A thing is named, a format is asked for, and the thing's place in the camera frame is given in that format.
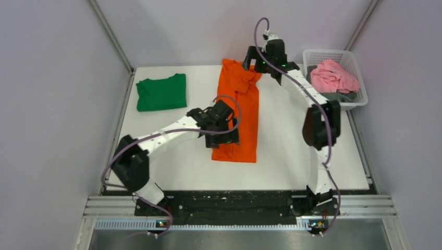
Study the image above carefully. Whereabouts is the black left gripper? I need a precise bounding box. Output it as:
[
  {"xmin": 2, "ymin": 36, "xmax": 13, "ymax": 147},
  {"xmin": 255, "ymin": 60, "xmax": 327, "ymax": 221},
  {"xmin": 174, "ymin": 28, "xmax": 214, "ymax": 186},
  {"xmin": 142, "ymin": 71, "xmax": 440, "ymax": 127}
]
[{"xmin": 205, "ymin": 117, "xmax": 239, "ymax": 149}]

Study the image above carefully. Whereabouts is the folded green t-shirt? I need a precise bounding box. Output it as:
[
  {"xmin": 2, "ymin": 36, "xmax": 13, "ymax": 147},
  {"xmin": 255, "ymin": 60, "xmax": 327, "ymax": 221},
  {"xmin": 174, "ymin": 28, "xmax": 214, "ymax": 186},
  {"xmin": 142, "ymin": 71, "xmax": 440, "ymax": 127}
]
[{"xmin": 136, "ymin": 73, "xmax": 187, "ymax": 112}]

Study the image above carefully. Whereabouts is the orange t-shirt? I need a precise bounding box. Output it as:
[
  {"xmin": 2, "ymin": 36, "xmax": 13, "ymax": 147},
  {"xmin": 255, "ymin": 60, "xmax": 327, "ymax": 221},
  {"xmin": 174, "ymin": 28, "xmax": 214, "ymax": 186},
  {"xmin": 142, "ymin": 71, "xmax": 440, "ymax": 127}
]
[{"xmin": 212, "ymin": 59, "xmax": 262, "ymax": 163}]

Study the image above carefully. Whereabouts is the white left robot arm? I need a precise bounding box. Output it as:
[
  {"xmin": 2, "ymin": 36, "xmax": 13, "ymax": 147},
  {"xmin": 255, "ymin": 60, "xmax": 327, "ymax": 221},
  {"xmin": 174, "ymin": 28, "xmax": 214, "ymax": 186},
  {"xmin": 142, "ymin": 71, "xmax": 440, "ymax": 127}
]
[{"xmin": 109, "ymin": 99, "xmax": 242, "ymax": 215}]

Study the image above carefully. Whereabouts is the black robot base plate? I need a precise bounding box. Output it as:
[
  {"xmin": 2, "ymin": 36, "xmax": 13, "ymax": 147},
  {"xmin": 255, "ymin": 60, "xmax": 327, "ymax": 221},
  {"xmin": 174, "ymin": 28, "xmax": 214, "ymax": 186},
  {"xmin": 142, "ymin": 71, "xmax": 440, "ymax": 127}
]
[{"xmin": 134, "ymin": 190, "xmax": 341, "ymax": 226}]

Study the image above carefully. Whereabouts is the grey t-shirt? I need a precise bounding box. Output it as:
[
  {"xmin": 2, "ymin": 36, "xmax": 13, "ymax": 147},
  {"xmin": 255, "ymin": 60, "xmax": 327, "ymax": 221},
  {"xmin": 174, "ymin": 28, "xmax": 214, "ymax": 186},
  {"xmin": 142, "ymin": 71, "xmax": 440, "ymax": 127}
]
[{"xmin": 306, "ymin": 65, "xmax": 357, "ymax": 103}]

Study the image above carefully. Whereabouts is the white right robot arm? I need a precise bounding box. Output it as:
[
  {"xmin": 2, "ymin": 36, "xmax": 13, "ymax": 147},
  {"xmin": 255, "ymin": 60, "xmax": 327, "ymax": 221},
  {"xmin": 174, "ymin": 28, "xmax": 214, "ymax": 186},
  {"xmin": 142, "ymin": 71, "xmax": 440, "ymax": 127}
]
[{"xmin": 242, "ymin": 39, "xmax": 341, "ymax": 215}]

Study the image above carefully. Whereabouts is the white plastic laundry basket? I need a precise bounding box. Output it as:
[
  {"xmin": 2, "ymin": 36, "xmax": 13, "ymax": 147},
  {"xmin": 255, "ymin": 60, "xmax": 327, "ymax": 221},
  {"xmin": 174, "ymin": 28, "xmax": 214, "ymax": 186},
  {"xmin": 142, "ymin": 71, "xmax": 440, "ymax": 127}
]
[{"xmin": 303, "ymin": 49, "xmax": 369, "ymax": 110}]

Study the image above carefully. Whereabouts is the pink t-shirt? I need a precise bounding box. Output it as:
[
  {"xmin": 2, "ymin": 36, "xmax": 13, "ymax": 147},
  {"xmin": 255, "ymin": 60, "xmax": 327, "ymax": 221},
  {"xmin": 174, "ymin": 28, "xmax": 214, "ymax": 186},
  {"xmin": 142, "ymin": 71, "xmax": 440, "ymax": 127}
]
[{"xmin": 310, "ymin": 59, "xmax": 360, "ymax": 94}]

